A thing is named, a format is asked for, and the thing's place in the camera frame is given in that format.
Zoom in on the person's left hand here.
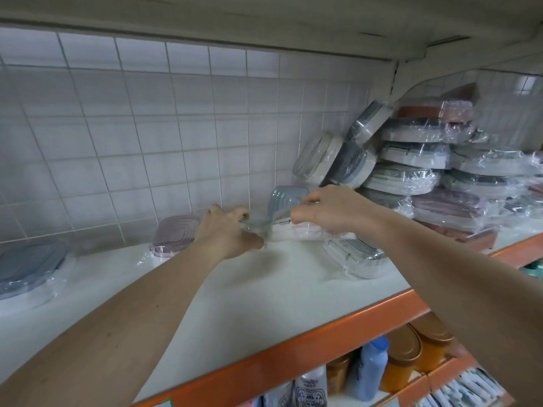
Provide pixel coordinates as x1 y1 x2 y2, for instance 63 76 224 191
193 205 266 261

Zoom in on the person's right hand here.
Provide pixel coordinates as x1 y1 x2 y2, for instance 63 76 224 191
290 184 378 238

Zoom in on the pink soap dish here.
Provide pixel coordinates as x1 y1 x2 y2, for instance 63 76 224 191
138 213 202 270

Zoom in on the pile of soap dishes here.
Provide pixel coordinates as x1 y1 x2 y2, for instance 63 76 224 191
292 80 543 280

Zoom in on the orange metal store shelving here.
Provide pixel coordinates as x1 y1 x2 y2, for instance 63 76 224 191
0 0 543 407

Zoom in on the person's right forearm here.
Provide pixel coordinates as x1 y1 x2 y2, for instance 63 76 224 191
356 207 543 407

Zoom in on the person's left forearm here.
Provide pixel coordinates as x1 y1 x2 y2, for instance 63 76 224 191
0 245 226 407

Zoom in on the blue plastic bottle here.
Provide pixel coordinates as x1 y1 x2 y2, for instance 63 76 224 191
355 335 391 402

